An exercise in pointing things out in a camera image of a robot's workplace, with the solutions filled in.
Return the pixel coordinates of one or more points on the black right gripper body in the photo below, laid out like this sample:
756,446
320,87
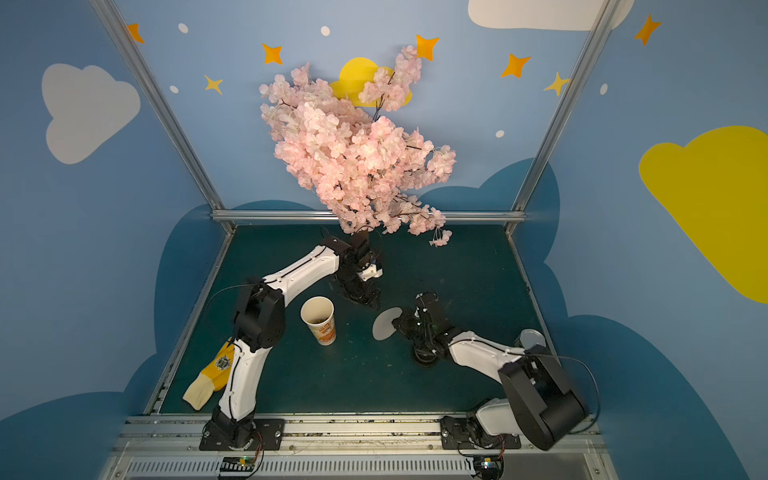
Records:
411,325

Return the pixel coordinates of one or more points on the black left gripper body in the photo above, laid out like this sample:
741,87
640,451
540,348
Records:
358,288

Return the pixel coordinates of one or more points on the printed paper milk tea cup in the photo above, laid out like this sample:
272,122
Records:
318,314

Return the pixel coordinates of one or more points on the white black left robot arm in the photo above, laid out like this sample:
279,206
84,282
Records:
259,324

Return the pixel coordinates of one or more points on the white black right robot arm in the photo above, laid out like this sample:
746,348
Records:
541,402

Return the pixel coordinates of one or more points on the pink cherry blossom tree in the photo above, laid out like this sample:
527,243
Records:
362,166

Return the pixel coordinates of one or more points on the right small circuit board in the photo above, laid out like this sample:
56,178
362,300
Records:
487,468

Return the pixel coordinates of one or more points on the small circuit board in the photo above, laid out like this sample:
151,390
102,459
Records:
487,468
237,467

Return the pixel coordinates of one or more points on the left small circuit board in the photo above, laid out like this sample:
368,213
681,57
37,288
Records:
237,467

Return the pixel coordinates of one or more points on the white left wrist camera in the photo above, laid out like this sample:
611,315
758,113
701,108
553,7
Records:
372,271

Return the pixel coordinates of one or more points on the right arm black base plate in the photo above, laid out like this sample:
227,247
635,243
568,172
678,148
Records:
467,433

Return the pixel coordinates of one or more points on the aluminium right side rail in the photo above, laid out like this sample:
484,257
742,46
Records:
529,288

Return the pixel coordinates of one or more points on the aluminium right corner post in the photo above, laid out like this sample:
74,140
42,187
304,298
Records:
584,66

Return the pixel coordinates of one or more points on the aluminium corner post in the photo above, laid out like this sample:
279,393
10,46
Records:
113,22
584,66

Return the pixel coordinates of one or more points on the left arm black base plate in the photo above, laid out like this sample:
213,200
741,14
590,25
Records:
243,436

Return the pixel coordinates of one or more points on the aluminium left side rail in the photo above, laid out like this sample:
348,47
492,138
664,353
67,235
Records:
157,398

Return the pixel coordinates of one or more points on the aluminium front mounting rail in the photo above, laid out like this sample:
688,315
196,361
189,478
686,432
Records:
339,446

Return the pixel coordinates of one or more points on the aluminium left corner post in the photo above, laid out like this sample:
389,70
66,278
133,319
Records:
113,22

